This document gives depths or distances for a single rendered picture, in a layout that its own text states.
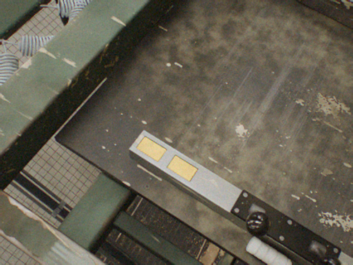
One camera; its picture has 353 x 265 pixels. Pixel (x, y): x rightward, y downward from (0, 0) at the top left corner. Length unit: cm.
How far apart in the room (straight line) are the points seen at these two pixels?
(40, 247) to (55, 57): 35
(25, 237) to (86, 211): 14
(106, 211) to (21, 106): 25
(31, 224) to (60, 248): 6
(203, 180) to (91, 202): 23
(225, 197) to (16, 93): 42
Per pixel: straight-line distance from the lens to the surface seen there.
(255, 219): 57
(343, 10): 106
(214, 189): 69
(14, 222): 68
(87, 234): 74
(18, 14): 129
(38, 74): 74
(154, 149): 71
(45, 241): 66
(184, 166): 70
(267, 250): 70
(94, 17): 81
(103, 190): 76
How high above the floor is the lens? 189
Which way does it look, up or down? 18 degrees down
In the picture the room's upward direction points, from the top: 46 degrees counter-clockwise
